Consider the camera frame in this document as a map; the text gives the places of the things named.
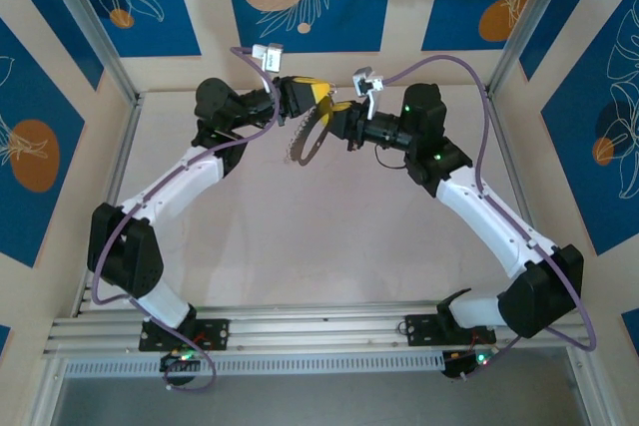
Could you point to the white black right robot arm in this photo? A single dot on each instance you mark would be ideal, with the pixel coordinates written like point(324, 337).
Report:
point(489, 216)

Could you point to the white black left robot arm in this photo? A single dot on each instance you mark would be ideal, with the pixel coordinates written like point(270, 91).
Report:
point(175, 181)

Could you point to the blue poster flower dark circle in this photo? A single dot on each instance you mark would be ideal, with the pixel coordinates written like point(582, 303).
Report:
point(574, 171)

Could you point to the blue poster large orange circle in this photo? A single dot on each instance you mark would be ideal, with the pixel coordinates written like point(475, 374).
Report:
point(40, 97)

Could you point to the black controller board green LED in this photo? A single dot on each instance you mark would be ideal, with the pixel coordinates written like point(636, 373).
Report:
point(172, 362)
point(456, 368)

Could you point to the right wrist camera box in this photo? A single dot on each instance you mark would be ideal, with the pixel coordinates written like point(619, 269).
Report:
point(363, 79)

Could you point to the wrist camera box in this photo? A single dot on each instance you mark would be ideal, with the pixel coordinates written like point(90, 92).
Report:
point(363, 79)
point(272, 57)

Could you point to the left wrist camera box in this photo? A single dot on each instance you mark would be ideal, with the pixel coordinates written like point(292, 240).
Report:
point(272, 57)

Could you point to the aluminium side rail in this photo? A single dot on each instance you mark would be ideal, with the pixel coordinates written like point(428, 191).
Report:
point(514, 166)
point(121, 156)

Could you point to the aluminium frame post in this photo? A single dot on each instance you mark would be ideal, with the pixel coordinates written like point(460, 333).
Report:
point(90, 22)
point(599, 411)
point(529, 17)
point(46, 396)

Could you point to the aluminium front frame rail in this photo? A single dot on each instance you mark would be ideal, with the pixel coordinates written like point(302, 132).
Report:
point(319, 331)

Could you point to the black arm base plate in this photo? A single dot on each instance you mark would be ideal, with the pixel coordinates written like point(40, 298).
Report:
point(419, 331)
point(219, 333)

